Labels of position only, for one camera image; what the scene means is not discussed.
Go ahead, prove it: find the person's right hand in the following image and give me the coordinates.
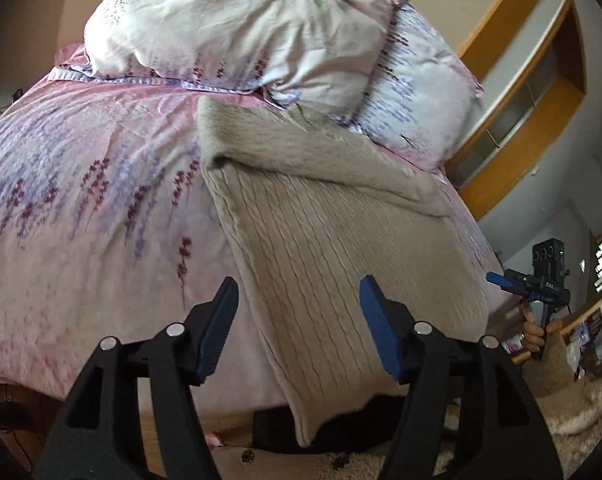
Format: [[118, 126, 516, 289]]
[[523, 310, 564, 361]]

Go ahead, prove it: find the wooden headboard shelf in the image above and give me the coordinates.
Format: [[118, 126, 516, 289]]
[[448, 0, 590, 222]]

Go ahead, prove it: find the large white floral pillow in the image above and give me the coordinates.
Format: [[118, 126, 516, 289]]
[[84, 0, 404, 123]]

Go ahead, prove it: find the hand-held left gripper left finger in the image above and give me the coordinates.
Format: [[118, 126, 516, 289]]
[[34, 276, 240, 480]]

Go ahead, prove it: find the white pillow with purple flowers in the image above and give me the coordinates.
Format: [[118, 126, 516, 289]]
[[261, 2, 486, 173]]

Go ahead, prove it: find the pink floral bed sheet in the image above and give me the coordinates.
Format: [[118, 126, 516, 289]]
[[0, 42, 512, 417]]

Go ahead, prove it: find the wooden desk with books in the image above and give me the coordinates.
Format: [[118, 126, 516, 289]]
[[561, 294, 602, 378]]

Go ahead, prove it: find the beige knit sweater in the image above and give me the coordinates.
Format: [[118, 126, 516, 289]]
[[196, 95, 490, 449]]

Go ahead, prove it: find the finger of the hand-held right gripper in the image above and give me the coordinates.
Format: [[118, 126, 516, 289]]
[[486, 270, 532, 294]]

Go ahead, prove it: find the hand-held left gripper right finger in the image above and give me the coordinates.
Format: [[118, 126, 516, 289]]
[[359, 274, 564, 480]]

